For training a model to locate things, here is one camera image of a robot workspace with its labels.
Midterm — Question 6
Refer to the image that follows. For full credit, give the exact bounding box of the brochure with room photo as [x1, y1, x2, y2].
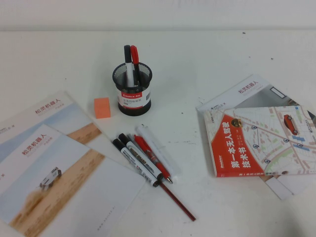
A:
[196, 74, 312, 200]

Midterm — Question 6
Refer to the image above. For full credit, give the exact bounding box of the black mesh pen holder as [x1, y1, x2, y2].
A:
[112, 61, 154, 117]

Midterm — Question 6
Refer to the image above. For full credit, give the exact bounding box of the orange map cover book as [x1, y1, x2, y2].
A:
[203, 105, 316, 178]

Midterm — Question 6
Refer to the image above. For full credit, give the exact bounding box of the whiteboard marker bold print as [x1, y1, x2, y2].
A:
[118, 133, 164, 182]

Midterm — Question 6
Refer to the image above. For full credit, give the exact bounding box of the black cap white marker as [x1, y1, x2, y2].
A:
[123, 44, 135, 87]

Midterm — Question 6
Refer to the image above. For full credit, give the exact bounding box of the brochure with sandy photo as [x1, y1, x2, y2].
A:
[0, 90, 135, 171]

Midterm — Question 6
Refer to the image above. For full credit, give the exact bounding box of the red cap marker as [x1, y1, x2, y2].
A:
[130, 45, 142, 86]

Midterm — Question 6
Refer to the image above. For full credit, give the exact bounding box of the red ballpoint pen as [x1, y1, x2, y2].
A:
[133, 134, 173, 184]

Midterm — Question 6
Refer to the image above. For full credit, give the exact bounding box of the whiteboard marker small print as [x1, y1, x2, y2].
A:
[112, 138, 160, 188]

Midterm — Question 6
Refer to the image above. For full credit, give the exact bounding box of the white pen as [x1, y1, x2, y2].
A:
[135, 125, 179, 177]

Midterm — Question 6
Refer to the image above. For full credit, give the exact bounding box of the brochure with robot vehicle photo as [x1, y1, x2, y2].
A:
[0, 124, 147, 237]

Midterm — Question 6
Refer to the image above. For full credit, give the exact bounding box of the red pencil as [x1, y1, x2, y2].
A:
[158, 180, 197, 222]

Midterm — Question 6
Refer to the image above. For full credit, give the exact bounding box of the orange foam block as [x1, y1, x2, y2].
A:
[94, 97, 112, 119]

